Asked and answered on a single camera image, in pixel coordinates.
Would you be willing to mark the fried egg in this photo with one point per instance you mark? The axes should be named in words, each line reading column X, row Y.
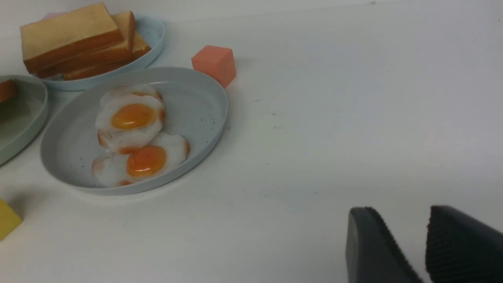
column 161, row 155
column 127, row 122

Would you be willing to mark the yellow cube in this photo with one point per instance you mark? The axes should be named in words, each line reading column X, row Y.
column 9, row 219

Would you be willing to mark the toast slice bottom remaining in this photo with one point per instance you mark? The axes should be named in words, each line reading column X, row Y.
column 140, row 48

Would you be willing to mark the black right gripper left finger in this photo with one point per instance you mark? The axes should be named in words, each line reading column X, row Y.
column 372, row 254

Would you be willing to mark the fried egg top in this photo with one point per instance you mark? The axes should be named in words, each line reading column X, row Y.
column 127, row 122

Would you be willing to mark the fried egg front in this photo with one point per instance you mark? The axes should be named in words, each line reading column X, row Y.
column 161, row 155

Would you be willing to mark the mint green plate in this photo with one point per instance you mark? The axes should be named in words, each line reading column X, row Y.
column 22, row 117

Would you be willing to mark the grey egg plate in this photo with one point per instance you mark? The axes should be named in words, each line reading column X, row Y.
column 197, row 109

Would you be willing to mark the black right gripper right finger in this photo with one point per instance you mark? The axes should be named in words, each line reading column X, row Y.
column 461, row 249

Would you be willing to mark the light blue bread plate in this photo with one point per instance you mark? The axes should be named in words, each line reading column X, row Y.
column 150, row 28

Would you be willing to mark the orange cube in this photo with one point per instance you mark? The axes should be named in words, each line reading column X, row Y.
column 217, row 62

